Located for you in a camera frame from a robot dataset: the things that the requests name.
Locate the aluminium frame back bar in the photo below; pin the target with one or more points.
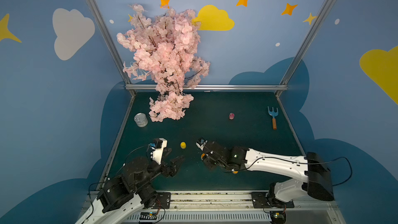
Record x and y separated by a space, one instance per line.
215 87

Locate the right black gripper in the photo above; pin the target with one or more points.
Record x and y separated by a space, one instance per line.
210 156

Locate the aluminium frame post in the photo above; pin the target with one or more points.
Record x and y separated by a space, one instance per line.
108 39
309 38

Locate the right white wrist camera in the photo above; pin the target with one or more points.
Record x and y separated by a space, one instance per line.
201 143

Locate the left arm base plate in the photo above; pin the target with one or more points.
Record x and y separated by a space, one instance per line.
162 199

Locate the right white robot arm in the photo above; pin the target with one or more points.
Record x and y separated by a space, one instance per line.
308 175

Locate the blue garden fork toy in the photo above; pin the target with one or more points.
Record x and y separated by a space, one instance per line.
273 112

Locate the aluminium frame left post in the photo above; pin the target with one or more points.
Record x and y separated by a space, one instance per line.
108 39

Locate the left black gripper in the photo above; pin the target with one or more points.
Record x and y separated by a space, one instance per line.
169 167

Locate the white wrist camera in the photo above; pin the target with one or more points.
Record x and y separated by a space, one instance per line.
201 143
158 145

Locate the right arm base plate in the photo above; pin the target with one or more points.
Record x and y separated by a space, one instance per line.
259 199

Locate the pink cherry blossom tree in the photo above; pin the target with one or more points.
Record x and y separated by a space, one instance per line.
165 50

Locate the small circuit board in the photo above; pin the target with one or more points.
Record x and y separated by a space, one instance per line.
147 217

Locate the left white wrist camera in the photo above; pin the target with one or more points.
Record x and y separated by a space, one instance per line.
158 145

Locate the aluminium frame right post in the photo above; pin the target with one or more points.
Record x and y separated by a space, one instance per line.
309 38

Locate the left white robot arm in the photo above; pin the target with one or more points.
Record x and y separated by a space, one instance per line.
129 192

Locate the aluminium front rail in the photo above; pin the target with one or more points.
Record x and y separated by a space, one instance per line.
234 207

